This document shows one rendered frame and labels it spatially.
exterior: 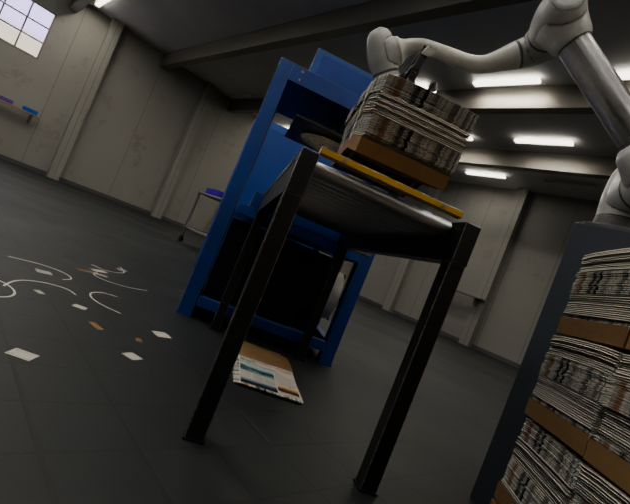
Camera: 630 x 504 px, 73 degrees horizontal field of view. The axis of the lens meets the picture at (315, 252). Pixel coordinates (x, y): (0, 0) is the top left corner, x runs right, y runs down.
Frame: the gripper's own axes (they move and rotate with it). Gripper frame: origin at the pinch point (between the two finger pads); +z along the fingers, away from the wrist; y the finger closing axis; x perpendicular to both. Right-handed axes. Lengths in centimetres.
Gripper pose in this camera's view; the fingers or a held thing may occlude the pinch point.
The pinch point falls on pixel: (424, 68)
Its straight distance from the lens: 149.7
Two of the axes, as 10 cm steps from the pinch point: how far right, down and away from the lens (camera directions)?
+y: -3.6, 9.3, 0.5
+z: 1.6, 1.2, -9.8
